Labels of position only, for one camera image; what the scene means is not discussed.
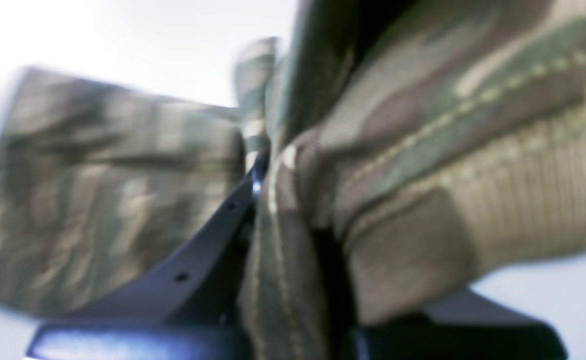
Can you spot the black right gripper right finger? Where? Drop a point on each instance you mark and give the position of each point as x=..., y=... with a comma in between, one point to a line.
x=463, y=326

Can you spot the camouflage T-shirt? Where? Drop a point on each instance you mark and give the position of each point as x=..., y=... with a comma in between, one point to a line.
x=415, y=146

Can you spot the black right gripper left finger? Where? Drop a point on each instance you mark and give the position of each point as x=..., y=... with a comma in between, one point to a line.
x=182, y=309

